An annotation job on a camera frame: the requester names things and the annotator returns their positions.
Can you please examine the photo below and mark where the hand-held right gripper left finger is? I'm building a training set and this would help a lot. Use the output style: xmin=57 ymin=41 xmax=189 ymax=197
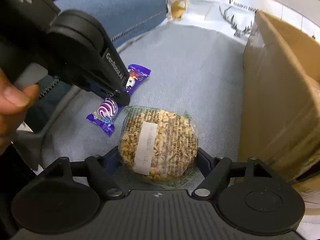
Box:
xmin=44 ymin=146 xmax=126 ymax=200

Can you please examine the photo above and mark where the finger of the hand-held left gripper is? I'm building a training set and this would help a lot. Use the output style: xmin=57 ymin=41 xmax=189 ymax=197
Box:
xmin=85 ymin=39 xmax=131 ymax=106

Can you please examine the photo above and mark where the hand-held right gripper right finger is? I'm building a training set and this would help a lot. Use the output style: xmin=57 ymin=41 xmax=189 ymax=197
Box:
xmin=195 ymin=147 xmax=274 ymax=198

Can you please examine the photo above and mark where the purple swirl candy packet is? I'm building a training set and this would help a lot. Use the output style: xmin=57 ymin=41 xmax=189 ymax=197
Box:
xmin=86 ymin=97 xmax=123 ymax=136

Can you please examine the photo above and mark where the round puffed grain cake packet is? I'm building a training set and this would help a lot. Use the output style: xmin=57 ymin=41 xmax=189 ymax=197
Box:
xmin=117 ymin=106 xmax=201 ymax=188

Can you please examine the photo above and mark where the brown cardboard box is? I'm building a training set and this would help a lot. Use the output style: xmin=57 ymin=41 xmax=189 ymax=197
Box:
xmin=237 ymin=9 xmax=320 ymax=195

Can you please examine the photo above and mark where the person's left hand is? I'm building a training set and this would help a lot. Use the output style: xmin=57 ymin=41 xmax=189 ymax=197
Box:
xmin=0 ymin=69 xmax=41 ymax=155

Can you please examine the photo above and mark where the purple cartoon candy packet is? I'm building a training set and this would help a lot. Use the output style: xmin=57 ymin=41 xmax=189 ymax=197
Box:
xmin=123 ymin=64 xmax=152 ymax=95

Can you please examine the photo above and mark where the blue zippered cushion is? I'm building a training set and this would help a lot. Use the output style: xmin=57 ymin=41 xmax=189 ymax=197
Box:
xmin=25 ymin=0 xmax=168 ymax=132

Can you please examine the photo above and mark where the deer print bed sheet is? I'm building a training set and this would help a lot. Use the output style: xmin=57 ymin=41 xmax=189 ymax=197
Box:
xmin=41 ymin=0 xmax=320 ymax=195

